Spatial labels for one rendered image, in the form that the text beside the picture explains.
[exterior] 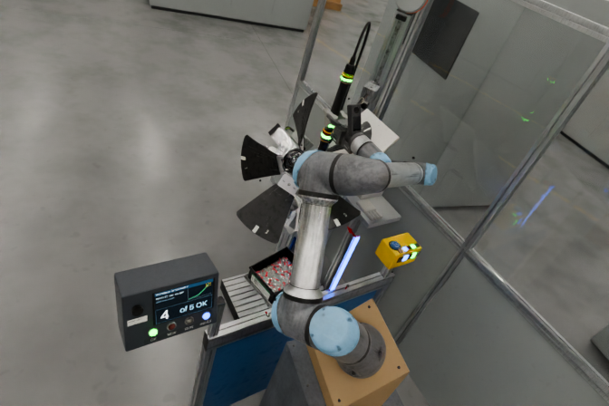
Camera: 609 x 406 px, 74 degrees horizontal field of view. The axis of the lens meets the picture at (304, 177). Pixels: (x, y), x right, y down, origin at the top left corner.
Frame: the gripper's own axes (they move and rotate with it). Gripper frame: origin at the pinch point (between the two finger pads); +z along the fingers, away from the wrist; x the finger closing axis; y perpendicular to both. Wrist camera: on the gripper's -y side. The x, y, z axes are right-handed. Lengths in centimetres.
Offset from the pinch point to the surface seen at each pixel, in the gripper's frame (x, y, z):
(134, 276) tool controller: -79, 27, -36
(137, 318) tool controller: -80, 34, -44
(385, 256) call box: 21, 49, -40
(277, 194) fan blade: -11.6, 44.0, 2.0
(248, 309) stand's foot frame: -4, 144, 8
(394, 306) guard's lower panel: 70, 120, -33
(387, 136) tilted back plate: 41.1, 18.0, 2.3
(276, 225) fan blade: -14, 54, -7
